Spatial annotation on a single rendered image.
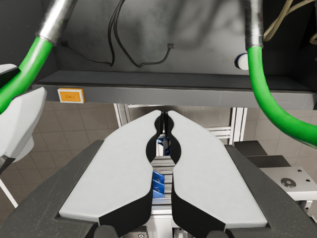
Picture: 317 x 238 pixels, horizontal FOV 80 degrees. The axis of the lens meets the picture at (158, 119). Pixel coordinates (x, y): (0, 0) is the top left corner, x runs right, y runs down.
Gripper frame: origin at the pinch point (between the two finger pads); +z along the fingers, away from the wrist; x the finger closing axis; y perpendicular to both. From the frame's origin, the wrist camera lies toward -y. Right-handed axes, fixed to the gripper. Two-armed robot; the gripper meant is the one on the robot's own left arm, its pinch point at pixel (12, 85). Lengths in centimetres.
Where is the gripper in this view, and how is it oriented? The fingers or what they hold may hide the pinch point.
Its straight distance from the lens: 17.8
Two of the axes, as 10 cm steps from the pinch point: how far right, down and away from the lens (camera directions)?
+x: 7.8, 6.3, 0.6
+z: 5.7, -7.3, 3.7
